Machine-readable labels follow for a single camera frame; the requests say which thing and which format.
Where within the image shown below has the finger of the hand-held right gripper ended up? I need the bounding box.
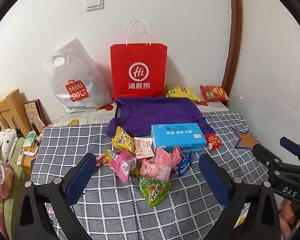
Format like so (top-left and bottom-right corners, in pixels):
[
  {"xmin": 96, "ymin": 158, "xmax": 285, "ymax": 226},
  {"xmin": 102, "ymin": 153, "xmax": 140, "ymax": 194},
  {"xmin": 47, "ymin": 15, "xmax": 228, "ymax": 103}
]
[
  {"xmin": 280, "ymin": 136, "xmax": 300, "ymax": 165},
  {"xmin": 251, "ymin": 142, "xmax": 283, "ymax": 171}
]

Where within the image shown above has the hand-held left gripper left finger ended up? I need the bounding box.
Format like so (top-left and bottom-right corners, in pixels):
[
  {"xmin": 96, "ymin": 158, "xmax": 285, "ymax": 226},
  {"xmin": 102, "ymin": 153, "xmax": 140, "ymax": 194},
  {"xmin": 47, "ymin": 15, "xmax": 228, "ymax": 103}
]
[{"xmin": 14, "ymin": 152, "xmax": 97, "ymax": 240}]

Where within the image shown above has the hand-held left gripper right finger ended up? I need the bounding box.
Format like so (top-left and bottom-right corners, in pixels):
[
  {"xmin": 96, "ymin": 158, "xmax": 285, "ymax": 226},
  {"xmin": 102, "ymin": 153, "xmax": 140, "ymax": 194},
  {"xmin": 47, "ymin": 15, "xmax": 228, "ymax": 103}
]
[{"xmin": 199, "ymin": 152, "xmax": 282, "ymax": 240}]

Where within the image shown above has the small orange snack packet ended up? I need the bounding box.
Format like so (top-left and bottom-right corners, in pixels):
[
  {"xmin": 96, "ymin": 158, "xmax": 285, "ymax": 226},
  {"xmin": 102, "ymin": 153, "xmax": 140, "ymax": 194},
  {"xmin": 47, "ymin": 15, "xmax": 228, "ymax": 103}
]
[{"xmin": 95, "ymin": 154, "xmax": 109, "ymax": 167}]

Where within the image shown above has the small blue snack packet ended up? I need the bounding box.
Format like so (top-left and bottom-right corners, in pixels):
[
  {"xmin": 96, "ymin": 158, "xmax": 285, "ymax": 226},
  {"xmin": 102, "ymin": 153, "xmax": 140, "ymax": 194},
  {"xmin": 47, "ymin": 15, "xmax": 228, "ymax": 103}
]
[{"xmin": 176, "ymin": 151, "xmax": 192, "ymax": 178}]

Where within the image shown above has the small red snack packet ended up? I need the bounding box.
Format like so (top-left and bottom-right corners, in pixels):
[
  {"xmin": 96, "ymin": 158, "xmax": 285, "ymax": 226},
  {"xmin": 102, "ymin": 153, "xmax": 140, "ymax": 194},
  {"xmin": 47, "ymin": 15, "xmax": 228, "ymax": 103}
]
[{"xmin": 204, "ymin": 133, "xmax": 223, "ymax": 151}]

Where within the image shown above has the pink packet with yellow ends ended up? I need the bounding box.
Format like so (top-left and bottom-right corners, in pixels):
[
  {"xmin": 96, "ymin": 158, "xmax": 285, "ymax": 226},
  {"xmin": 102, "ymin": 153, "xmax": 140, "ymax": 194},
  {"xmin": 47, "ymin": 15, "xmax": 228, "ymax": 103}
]
[{"xmin": 103, "ymin": 149, "xmax": 140, "ymax": 183}]

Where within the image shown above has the pink and orange packet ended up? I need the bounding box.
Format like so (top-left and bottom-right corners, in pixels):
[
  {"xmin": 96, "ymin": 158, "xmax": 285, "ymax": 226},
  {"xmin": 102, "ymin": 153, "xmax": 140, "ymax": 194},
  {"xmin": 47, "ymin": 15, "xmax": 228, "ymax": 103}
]
[{"xmin": 154, "ymin": 146, "xmax": 184, "ymax": 172}]

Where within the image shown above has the yellow triangular snack packet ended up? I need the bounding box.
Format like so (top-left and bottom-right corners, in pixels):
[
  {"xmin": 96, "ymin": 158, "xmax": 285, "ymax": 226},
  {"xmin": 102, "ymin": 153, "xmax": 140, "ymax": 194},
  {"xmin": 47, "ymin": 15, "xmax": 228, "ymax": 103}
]
[{"xmin": 112, "ymin": 126, "xmax": 136, "ymax": 155}]

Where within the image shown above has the pink pillow snack packet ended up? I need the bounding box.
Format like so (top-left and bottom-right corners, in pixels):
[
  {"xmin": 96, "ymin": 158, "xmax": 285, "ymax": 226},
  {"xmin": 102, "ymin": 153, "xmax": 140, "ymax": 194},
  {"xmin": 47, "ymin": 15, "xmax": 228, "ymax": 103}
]
[{"xmin": 140, "ymin": 159, "xmax": 172, "ymax": 182}]

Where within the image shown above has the green triangular snack packet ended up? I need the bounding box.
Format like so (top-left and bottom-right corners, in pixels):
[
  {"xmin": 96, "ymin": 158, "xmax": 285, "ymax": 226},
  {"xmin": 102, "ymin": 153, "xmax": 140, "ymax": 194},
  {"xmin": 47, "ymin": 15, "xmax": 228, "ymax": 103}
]
[{"xmin": 139, "ymin": 175, "xmax": 172, "ymax": 208}]

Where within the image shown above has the pale pink snack packet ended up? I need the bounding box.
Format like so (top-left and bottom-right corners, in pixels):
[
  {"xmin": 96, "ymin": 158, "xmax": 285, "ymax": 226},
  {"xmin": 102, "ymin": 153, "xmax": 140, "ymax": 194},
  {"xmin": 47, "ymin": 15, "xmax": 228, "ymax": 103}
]
[{"xmin": 134, "ymin": 137, "xmax": 156, "ymax": 159}]

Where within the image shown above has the purple cloth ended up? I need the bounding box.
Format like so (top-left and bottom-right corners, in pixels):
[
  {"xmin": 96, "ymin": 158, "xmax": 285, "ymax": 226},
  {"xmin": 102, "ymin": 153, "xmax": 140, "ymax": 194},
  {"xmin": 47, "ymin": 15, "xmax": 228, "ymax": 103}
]
[{"xmin": 107, "ymin": 97, "xmax": 215, "ymax": 138}]

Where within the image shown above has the person's right hand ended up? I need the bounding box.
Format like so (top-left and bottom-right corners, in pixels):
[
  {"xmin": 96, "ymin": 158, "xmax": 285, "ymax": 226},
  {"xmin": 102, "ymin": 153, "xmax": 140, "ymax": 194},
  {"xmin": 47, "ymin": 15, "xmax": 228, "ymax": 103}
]
[{"xmin": 279, "ymin": 200, "xmax": 300, "ymax": 240}]

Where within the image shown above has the grey checked bedsheet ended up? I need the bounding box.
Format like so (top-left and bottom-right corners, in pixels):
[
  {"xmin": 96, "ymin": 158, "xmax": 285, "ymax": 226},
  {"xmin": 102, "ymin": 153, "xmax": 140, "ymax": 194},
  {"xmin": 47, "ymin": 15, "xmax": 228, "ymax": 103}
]
[{"xmin": 30, "ymin": 111, "xmax": 265, "ymax": 240}]

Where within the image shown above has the blue tissue pack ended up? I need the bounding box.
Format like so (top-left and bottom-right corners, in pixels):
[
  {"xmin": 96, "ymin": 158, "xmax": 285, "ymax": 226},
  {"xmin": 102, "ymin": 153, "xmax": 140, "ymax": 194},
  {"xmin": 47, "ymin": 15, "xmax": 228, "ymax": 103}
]
[{"xmin": 151, "ymin": 123, "xmax": 207, "ymax": 154}]

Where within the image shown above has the small teal and white box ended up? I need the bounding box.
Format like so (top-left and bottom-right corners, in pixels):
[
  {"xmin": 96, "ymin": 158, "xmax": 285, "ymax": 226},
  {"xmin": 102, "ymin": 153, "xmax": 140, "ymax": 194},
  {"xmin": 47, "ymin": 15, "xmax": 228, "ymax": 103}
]
[{"xmin": 24, "ymin": 131, "xmax": 38, "ymax": 147}]

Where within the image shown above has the white remote control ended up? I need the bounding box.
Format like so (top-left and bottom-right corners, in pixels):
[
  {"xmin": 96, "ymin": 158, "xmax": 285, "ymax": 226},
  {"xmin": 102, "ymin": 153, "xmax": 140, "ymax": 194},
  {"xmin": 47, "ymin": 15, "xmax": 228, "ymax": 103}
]
[{"xmin": 16, "ymin": 149, "xmax": 25, "ymax": 165}]

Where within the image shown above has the green blanket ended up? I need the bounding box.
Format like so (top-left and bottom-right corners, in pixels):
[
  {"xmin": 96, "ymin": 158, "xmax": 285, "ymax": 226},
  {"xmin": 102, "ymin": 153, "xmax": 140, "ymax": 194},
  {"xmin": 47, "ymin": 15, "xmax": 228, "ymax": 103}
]
[{"xmin": 2, "ymin": 137, "xmax": 33, "ymax": 240}]

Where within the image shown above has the orange chips bag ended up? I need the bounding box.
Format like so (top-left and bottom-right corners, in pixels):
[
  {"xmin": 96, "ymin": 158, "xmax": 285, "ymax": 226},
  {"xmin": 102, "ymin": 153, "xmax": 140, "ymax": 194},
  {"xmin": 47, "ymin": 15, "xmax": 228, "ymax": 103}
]
[{"xmin": 200, "ymin": 85, "xmax": 231, "ymax": 103}]

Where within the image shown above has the brown patterned book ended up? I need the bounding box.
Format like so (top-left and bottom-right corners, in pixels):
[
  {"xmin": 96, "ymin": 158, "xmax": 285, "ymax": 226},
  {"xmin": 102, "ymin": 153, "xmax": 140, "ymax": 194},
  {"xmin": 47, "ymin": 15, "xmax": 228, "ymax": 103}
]
[{"xmin": 24, "ymin": 99, "xmax": 45, "ymax": 133}]

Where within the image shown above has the white floral cloth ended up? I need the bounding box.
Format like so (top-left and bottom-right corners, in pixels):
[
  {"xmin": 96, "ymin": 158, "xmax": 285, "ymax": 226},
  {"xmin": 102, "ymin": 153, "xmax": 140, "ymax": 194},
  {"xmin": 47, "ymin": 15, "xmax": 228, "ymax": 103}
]
[{"xmin": 0, "ymin": 129, "xmax": 19, "ymax": 165}]

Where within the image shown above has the yellow chips bag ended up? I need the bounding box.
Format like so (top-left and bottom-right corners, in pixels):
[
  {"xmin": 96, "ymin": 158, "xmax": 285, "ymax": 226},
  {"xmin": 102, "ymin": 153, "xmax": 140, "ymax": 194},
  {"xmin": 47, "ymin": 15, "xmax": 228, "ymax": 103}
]
[{"xmin": 164, "ymin": 85, "xmax": 202, "ymax": 103}]

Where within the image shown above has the white plastic shopping bag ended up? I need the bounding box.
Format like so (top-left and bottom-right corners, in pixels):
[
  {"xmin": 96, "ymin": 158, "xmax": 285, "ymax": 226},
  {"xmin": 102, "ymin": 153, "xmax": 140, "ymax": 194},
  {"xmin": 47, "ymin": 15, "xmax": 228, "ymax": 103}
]
[{"xmin": 44, "ymin": 38, "xmax": 115, "ymax": 113}]

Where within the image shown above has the wooden headboard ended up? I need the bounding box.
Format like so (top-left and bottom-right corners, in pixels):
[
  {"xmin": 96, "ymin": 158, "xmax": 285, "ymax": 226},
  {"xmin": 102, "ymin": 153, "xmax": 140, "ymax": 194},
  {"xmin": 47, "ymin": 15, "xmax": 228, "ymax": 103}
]
[{"xmin": 0, "ymin": 89, "xmax": 33, "ymax": 138}]

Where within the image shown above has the red paper bag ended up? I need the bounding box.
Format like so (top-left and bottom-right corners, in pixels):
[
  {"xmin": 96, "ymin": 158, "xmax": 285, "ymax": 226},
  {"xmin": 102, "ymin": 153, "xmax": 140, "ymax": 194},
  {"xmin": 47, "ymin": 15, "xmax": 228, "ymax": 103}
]
[{"xmin": 110, "ymin": 20, "xmax": 168, "ymax": 99}]

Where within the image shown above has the brown wooden door frame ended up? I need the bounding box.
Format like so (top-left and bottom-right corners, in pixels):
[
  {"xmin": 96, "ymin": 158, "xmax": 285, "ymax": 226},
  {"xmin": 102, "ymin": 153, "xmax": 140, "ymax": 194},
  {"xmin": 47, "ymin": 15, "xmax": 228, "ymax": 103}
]
[{"xmin": 221, "ymin": 0, "xmax": 243, "ymax": 103}]

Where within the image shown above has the white light switch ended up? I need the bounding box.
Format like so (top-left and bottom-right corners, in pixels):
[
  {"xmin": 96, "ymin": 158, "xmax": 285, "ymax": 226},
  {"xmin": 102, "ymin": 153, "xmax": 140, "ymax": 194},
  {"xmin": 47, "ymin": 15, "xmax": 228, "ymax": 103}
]
[{"xmin": 86, "ymin": 0, "xmax": 105, "ymax": 12}]

